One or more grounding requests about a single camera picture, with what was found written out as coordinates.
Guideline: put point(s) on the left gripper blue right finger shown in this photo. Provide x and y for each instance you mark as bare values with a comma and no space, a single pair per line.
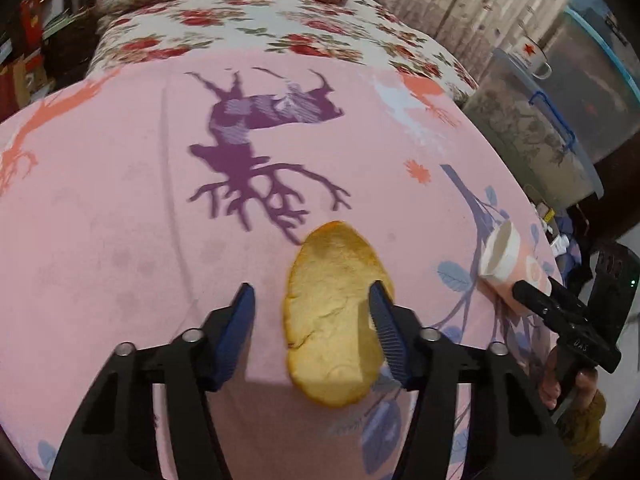
395,329

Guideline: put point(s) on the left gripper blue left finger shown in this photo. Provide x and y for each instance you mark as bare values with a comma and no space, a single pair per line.
230,343

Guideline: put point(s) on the pink white paper cup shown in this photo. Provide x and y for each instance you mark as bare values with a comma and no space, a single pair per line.
506,259

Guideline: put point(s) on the yellow sleeve forearm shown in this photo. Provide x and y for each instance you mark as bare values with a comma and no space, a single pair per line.
579,430

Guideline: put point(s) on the person's right hand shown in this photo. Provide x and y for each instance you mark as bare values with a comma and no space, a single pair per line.
563,378

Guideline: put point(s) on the pink printed bed sheet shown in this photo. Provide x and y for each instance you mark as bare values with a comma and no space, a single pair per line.
135,202

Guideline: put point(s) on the clear bin blue lid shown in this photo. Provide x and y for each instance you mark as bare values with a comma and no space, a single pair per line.
530,135

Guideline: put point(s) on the clear bin teal lid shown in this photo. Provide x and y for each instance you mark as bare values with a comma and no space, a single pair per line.
595,81

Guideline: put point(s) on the white enamel star mug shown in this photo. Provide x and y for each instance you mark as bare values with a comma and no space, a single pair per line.
526,52

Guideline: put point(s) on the floral white red quilt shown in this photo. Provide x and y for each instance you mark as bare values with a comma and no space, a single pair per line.
360,31

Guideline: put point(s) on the black camera box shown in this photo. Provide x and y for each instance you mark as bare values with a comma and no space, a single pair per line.
613,290

